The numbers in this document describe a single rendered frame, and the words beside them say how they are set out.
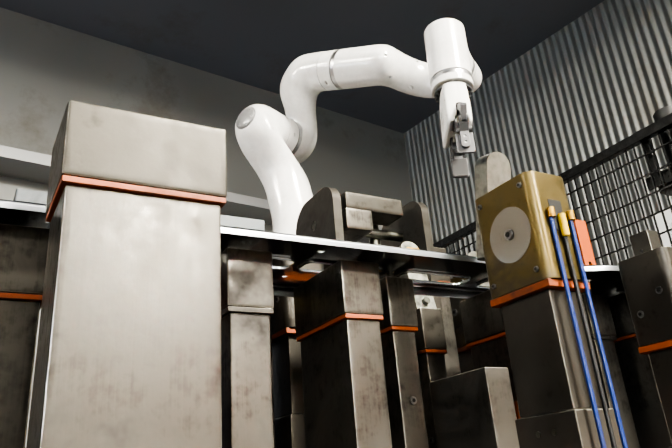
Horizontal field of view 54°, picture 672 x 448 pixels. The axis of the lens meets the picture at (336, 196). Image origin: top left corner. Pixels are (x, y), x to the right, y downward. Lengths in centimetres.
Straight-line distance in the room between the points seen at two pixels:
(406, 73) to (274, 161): 35
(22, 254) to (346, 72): 98
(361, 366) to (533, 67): 417
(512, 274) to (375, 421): 20
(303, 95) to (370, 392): 96
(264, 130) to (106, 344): 105
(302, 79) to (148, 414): 116
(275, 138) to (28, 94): 277
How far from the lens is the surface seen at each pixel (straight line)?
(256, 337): 66
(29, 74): 418
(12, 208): 60
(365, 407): 70
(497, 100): 490
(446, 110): 126
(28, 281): 61
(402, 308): 80
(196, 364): 47
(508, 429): 80
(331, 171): 486
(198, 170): 51
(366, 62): 144
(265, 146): 147
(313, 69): 152
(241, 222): 106
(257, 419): 64
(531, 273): 69
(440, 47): 136
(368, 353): 71
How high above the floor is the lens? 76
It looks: 24 degrees up
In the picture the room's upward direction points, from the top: 5 degrees counter-clockwise
